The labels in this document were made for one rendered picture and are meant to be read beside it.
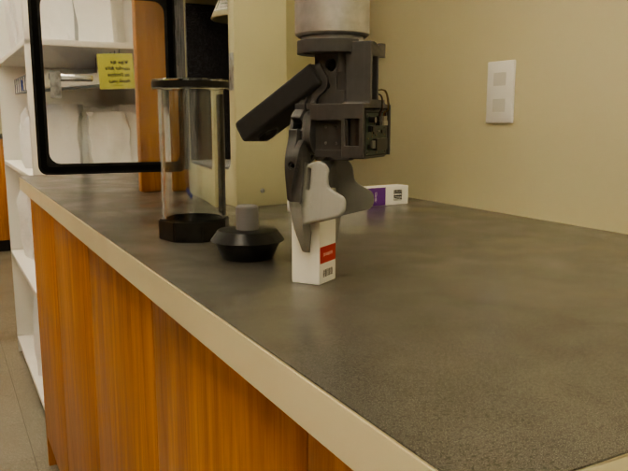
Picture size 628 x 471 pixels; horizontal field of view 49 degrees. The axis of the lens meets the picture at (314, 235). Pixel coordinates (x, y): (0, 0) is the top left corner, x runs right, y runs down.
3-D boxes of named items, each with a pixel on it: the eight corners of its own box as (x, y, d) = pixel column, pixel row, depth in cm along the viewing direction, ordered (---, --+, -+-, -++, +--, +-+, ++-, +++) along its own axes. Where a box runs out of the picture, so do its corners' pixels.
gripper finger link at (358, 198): (371, 247, 75) (363, 164, 71) (321, 242, 77) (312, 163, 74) (382, 236, 77) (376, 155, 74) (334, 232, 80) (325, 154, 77)
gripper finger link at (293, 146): (293, 200, 68) (304, 111, 68) (279, 199, 69) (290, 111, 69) (315, 206, 72) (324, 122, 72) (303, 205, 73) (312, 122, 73)
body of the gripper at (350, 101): (361, 165, 66) (362, 35, 64) (283, 163, 70) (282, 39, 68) (391, 161, 73) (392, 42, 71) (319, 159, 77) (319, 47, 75)
